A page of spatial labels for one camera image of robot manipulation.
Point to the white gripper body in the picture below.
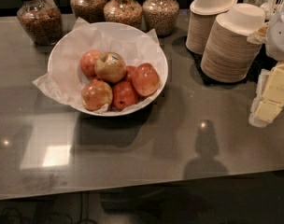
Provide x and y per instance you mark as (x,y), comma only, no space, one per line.
(280,42)

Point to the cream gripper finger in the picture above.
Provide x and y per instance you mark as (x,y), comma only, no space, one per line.
(258,37)
(269,100)

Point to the yellow-green apple with sticker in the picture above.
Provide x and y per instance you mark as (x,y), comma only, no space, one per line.
(110,67)

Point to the red apple right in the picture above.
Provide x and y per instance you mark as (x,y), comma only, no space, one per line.
(145,79)

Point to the white bowl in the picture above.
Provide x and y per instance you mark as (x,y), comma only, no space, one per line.
(64,52)

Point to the small red apple middle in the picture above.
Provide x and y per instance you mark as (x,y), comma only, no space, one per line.
(130,69)

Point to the red apple front middle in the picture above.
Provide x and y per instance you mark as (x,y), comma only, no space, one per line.
(124,95)

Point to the red apple back left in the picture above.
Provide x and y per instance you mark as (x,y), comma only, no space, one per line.
(88,61)

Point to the red-yellow apple front left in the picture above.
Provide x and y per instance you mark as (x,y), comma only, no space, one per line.
(96,94)

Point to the black mat under stacks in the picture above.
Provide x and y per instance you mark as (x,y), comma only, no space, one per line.
(262,61)

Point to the front stack of paper bowls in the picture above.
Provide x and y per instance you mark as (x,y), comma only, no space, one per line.
(228,55)

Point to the stack of paper bowls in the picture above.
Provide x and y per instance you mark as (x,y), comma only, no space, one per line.
(228,55)
(202,16)

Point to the back stack of paper bowls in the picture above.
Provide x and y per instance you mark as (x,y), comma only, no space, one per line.
(202,16)

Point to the glass cereal jar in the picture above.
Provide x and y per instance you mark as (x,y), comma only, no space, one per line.
(160,15)
(89,10)
(41,20)
(127,12)

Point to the white paper liner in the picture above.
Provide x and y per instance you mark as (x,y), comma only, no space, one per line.
(129,44)

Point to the glass cereal jar far left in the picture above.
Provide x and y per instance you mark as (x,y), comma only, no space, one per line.
(41,20)

